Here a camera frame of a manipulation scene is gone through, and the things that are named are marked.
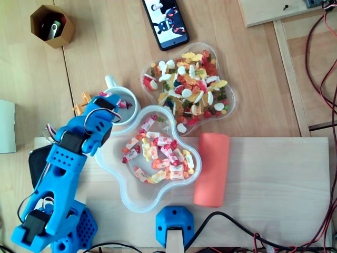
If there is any red white wrapped candy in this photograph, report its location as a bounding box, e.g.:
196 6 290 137
117 99 133 110

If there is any black smartphone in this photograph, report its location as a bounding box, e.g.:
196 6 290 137
141 0 190 52

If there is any brown hexagonal cup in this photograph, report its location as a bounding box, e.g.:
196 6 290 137
29 4 76 49

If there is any thick black cable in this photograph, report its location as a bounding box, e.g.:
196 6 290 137
184 211 332 253

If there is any large light wooden board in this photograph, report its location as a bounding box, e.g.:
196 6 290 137
31 136 333 250

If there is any clear flower-shaped candy bowl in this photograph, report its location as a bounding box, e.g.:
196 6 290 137
94 104 203 213

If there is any white box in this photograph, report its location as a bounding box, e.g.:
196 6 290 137
0 99 17 154

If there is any green silver USB stick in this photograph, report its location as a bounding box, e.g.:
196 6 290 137
46 20 62 40

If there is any thin red wire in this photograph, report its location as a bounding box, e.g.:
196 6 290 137
324 12 337 38
253 232 298 251

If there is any black zipper pouch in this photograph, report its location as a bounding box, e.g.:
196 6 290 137
28 145 54 191

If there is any blue 3D-printed camera mount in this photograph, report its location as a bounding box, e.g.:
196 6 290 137
155 206 195 248

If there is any clear flower-shaped gummy bowl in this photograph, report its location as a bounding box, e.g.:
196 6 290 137
139 42 239 138

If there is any small wooden board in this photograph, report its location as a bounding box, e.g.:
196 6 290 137
238 0 327 28

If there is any wooden mount post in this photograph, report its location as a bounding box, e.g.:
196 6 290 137
165 228 185 253

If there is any white ceramic mug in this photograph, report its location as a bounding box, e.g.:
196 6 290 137
97 74 141 134

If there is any silver carabiner ring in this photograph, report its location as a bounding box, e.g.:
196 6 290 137
42 125 57 144

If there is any white red black servo wire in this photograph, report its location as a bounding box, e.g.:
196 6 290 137
83 107 122 133
16 191 56 225

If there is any thin black cable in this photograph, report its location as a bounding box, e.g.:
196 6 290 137
78 242 144 253

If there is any orange 3D-printed plastic part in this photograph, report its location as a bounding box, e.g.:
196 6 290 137
72 92 93 116

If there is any orange cylinder roll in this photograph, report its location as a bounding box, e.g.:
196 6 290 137
193 132 230 208

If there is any red black braided cable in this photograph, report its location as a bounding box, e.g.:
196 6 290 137
305 12 337 250
319 55 337 113

